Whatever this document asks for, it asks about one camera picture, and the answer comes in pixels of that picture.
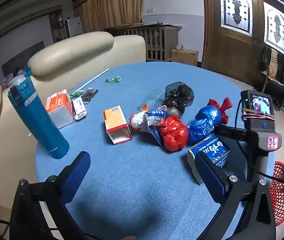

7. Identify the brown cardboard box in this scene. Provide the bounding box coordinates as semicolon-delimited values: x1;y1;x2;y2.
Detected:
171;48;199;67

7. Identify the orange carton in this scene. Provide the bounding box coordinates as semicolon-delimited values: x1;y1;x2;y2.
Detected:
103;105;133;145

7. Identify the white drinking straw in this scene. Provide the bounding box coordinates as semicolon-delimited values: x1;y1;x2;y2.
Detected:
71;68;110;96

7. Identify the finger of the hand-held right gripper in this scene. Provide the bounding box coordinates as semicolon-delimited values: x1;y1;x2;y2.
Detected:
213;126;250;143

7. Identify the white appliance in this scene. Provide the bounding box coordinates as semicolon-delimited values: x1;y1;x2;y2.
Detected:
67;17;83;38

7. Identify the grey wooden crib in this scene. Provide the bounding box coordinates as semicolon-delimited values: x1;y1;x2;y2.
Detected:
104;22;184;62

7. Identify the blue carton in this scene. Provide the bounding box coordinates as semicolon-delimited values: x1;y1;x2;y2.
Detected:
187;134;231;186

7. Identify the white labelled packet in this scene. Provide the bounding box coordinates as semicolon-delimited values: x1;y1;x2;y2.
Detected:
71;97;87;120

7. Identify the red plastic bag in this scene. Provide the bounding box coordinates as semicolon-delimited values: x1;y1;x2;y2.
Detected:
156;116;189;152

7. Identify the blue water bottle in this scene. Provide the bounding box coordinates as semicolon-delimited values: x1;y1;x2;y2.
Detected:
7;67;70;160

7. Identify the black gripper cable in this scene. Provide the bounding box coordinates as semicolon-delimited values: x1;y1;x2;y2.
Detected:
234;99;284;190

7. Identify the orange and white box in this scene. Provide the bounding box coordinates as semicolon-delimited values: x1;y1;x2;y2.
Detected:
45;89;74;130

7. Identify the beige curtain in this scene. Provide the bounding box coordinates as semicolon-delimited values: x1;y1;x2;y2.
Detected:
72;0;146;34

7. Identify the wooden door with stained glass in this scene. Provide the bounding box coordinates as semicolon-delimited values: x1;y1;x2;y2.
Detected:
202;0;284;85

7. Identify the dark snack packet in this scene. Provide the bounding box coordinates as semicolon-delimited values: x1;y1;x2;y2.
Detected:
81;88;99;103

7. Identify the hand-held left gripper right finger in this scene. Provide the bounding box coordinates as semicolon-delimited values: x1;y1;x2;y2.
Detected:
194;152;276;240

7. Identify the red plastic basket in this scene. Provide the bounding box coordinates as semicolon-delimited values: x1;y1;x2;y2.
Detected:
269;161;284;227

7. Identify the striped beige scarf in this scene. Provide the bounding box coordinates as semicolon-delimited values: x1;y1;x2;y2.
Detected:
268;49;279;80

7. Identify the black flat screen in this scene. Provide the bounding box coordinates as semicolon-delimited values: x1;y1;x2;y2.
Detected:
1;41;45;78

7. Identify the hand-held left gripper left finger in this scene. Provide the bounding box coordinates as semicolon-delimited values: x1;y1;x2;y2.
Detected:
11;151;91;240

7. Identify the cream leather sofa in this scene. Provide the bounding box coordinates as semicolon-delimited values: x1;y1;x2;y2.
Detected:
0;31;146;240

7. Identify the black plastic bag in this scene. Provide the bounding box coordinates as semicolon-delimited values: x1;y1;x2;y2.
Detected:
163;81;195;119

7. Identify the black metal chair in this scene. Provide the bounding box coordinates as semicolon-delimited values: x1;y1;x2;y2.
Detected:
261;46;284;110

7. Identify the white and blue packet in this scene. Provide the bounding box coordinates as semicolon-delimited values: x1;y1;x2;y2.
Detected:
130;104;170;147

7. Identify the blue plastic bag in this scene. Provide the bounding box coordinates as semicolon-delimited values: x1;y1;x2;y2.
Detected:
187;97;233;145

